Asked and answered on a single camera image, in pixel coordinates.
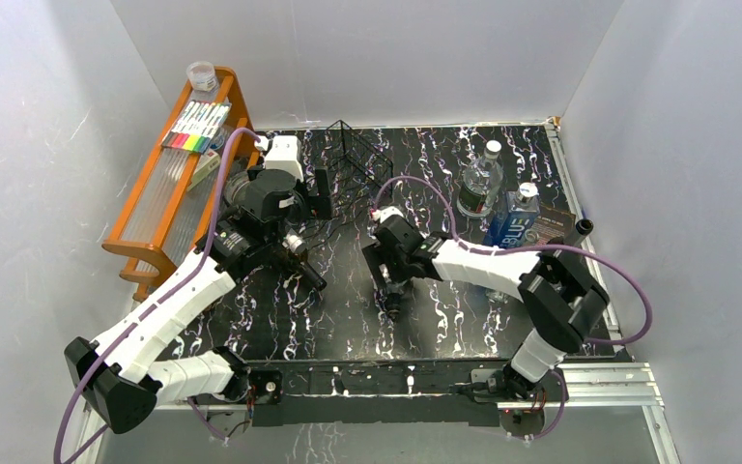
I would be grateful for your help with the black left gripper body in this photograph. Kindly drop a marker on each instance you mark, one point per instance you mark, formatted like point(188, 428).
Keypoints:
point(316, 206)

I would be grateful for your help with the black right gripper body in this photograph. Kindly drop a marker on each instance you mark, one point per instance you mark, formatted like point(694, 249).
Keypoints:
point(377, 254)

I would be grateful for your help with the round clear bottle black label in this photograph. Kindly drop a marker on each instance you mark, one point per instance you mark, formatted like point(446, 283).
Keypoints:
point(263, 204)

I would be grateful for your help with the square clear bottle black cap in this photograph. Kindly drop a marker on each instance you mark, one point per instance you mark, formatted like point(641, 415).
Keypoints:
point(392, 296)

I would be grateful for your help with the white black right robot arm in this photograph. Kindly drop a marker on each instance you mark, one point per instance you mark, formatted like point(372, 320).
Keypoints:
point(563, 299)

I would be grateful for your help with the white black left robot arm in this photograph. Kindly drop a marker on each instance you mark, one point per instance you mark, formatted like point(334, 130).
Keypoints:
point(119, 374)

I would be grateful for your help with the clear bottle white cap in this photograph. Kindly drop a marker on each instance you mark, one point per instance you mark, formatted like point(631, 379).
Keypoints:
point(481, 183)

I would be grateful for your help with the blue glass bottle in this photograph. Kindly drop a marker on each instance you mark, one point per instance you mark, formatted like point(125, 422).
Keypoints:
point(514, 216)

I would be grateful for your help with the olive green wine bottle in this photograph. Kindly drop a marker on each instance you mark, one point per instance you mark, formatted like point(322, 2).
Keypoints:
point(579, 234)

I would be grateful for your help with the small white box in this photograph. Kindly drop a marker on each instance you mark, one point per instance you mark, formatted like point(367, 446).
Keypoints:
point(208, 163)

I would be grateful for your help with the orange wooden shelf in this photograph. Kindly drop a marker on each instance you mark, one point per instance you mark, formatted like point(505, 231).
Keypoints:
point(164, 214)

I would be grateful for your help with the pack of coloured markers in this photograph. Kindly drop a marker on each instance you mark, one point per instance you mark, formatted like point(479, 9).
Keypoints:
point(196, 126)

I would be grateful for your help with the brown booklet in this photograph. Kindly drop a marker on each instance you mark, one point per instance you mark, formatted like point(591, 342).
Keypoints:
point(553, 225)

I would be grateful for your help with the clear plastic cup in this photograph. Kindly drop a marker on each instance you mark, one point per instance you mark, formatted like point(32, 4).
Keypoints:
point(202, 76)

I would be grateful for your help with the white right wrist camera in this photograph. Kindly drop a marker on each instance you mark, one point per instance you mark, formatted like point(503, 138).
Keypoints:
point(379, 216)

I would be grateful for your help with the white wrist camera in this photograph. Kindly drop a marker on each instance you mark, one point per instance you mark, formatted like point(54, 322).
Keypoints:
point(379, 216)
point(281, 152)

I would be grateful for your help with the black wire wine rack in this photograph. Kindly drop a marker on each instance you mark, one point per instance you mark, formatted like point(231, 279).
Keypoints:
point(349, 168)

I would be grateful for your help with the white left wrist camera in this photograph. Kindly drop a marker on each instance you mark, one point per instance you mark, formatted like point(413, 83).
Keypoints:
point(281, 152)

